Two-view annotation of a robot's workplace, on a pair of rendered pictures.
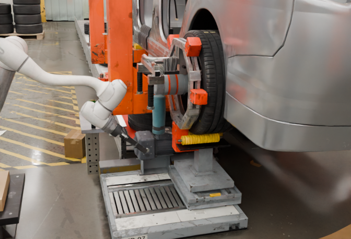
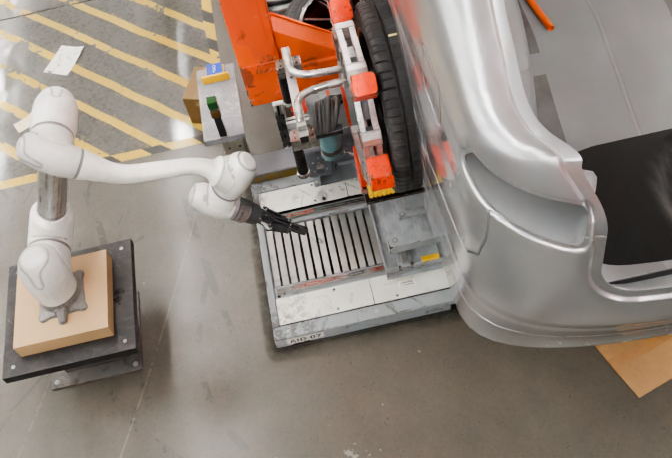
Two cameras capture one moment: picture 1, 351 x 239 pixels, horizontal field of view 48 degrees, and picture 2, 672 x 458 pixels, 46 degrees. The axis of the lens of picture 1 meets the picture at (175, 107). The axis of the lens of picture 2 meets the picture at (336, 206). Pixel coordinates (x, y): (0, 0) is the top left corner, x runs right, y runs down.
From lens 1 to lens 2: 1.55 m
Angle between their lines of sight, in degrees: 38
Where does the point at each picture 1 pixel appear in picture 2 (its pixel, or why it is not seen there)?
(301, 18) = (500, 244)
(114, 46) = (229, 9)
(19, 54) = (66, 162)
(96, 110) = (212, 204)
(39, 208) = (167, 262)
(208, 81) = (395, 151)
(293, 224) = not seen: hidden behind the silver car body
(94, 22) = not seen: outside the picture
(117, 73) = (247, 48)
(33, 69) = (95, 174)
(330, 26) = (547, 267)
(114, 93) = (235, 183)
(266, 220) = not seen: hidden behind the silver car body
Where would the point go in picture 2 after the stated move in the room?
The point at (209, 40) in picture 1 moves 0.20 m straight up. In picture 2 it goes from (395, 66) to (391, 15)
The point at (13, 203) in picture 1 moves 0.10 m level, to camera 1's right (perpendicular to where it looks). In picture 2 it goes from (125, 316) to (151, 317)
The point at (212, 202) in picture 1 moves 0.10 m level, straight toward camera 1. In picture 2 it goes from (426, 266) to (422, 288)
